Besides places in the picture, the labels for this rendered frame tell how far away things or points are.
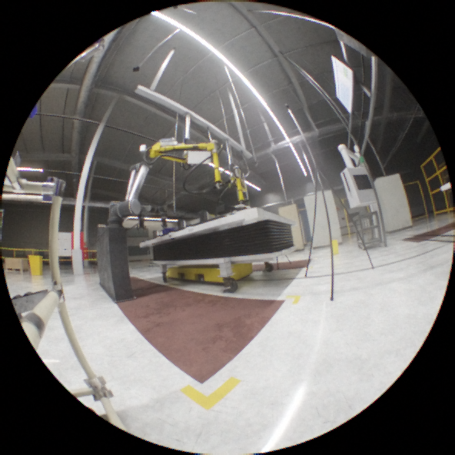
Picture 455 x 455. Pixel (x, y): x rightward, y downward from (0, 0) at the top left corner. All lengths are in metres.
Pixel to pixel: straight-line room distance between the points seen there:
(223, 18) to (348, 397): 10.36
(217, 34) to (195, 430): 10.38
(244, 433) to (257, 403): 0.13
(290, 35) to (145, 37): 7.25
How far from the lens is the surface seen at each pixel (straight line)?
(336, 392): 0.64
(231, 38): 9.94
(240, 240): 1.71
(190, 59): 10.17
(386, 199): 6.71
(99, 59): 8.25
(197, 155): 2.28
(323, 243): 6.06
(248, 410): 0.59
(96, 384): 0.57
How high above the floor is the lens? 0.53
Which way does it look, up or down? 8 degrees up
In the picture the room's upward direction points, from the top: 7 degrees counter-clockwise
